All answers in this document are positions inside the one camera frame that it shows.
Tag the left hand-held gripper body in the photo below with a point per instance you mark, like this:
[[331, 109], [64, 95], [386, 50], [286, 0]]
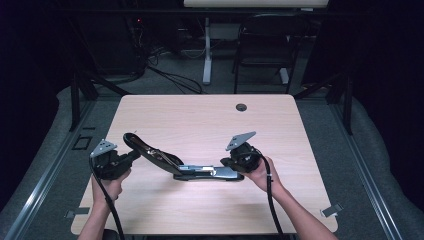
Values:
[[108, 165]]

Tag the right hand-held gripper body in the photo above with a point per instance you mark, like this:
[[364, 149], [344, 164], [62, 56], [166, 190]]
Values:
[[246, 158]]

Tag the person's left hand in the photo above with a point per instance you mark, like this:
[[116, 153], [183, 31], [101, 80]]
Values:
[[108, 190]]

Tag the black metal stand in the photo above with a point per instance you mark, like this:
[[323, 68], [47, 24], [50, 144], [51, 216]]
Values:
[[348, 106], [75, 100]]

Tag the white desk leg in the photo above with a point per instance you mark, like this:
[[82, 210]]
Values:
[[207, 53]]

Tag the white desk top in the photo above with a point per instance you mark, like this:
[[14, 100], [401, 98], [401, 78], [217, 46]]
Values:
[[256, 3]]

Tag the metal floor rail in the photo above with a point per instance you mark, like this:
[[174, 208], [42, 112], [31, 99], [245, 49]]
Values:
[[50, 170], [366, 170]]

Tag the grey panel under desk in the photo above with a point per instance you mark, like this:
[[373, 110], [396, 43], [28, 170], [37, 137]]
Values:
[[225, 31]]

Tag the black folding chair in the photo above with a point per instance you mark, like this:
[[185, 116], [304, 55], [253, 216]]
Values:
[[266, 46]]

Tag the black stapler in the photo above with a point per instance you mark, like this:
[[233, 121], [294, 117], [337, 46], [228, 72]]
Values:
[[146, 151]]

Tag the white desk foot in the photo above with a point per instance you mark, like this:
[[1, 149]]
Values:
[[284, 76]]

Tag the short black tape strip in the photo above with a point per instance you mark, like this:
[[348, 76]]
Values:
[[88, 128]]

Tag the grey tape strip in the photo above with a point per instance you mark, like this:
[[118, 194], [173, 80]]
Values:
[[78, 212], [332, 210]]

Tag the person's right hand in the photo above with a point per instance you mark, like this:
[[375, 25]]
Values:
[[263, 176]]

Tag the black table grommet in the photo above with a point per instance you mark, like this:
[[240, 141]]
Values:
[[241, 107]]

